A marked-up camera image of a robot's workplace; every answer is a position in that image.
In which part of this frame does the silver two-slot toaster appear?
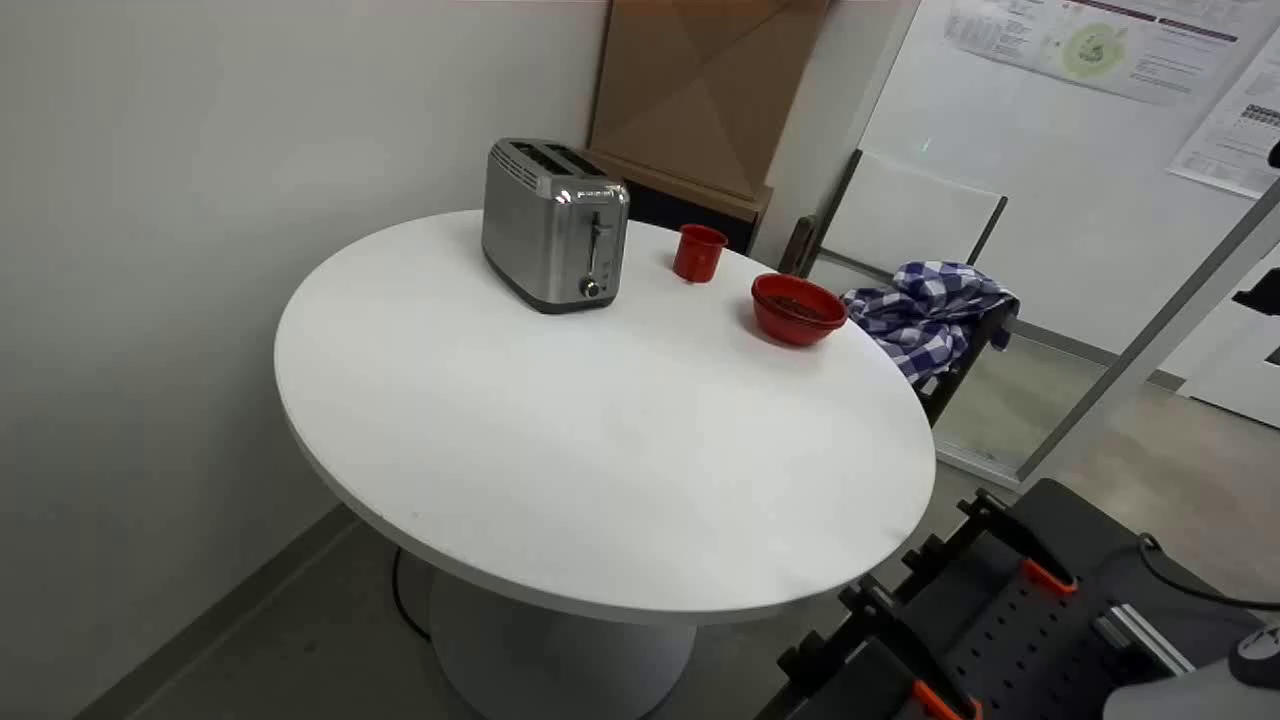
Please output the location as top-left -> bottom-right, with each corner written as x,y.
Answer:
476,131 -> 631,316

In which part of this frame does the red plastic cup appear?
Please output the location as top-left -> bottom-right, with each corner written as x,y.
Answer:
672,218 -> 732,287

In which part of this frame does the red plastic bowl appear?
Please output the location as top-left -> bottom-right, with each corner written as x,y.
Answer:
748,270 -> 851,351

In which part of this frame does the dark leaning stick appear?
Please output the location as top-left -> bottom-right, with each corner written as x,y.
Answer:
775,147 -> 869,280

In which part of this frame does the brown cardboard panel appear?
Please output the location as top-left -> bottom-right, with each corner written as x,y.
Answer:
579,0 -> 838,223

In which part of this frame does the blue white checkered cloth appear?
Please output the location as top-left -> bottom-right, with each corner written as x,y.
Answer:
845,255 -> 1019,396

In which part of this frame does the black chair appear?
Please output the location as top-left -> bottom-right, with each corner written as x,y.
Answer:
916,290 -> 1023,428

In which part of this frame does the orange black clamp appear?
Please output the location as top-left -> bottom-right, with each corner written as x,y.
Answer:
838,581 -> 986,720
956,486 -> 1082,604

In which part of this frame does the black robot cart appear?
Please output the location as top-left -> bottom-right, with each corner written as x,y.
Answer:
756,477 -> 1280,720

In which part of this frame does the grey metal diagonal pole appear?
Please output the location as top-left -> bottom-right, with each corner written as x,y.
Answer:
1010,176 -> 1280,485

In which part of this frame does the white printed paper sheet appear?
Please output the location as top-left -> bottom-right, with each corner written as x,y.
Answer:
1166,58 -> 1280,200

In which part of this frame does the grey rounded device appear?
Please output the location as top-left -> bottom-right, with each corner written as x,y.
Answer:
1222,617 -> 1280,693

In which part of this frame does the white table pedestal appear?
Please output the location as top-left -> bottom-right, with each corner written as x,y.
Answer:
424,564 -> 700,720

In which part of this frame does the black floor cable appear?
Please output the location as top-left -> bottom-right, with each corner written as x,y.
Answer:
384,543 -> 438,642

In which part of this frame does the wall poster with green circle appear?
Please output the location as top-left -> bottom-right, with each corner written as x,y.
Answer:
934,0 -> 1280,112

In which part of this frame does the black cable on cart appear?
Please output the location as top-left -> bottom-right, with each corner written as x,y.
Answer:
1132,531 -> 1280,618

